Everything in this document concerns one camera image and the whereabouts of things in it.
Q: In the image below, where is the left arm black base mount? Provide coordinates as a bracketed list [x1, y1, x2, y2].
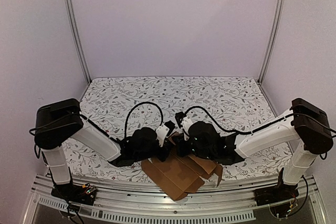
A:
[50, 171, 97, 206]

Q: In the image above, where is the left aluminium corner post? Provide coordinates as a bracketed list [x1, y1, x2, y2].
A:
[64, 0, 92, 84]

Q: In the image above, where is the curved aluminium rail base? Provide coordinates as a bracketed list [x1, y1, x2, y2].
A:
[20, 175, 328, 223]

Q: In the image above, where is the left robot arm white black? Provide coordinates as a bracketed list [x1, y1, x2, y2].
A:
[29, 99, 175, 200]

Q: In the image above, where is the black right camera cable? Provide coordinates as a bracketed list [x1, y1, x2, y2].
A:
[183, 106, 292, 134]

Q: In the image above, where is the brown cardboard box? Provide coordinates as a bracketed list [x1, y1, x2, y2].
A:
[141, 132, 223, 201]

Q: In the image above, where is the floral patterned table mat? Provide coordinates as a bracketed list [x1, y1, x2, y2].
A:
[63, 77, 292, 183]

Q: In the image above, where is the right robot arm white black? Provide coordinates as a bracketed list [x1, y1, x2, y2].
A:
[175, 98, 335, 201]

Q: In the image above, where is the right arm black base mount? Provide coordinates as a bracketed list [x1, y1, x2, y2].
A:
[253, 168, 299, 219]

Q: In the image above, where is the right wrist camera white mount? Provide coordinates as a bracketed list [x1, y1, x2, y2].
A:
[175, 112, 194, 141]

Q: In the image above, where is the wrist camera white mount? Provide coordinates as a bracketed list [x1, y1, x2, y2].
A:
[175, 112, 194, 141]
[155, 121, 175, 147]

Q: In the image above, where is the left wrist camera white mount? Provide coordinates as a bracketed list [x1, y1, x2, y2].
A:
[155, 121, 175, 147]

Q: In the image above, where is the black camera cable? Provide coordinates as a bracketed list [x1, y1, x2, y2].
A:
[183, 106, 292, 134]
[123, 101, 165, 141]

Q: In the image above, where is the black left camera cable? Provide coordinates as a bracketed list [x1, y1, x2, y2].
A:
[123, 101, 165, 141]

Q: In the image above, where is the right aluminium corner post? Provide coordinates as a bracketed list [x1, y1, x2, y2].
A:
[257, 0, 285, 85]

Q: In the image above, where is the aluminium corner post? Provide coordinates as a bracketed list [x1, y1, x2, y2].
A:
[257, 0, 285, 85]
[64, 0, 92, 84]

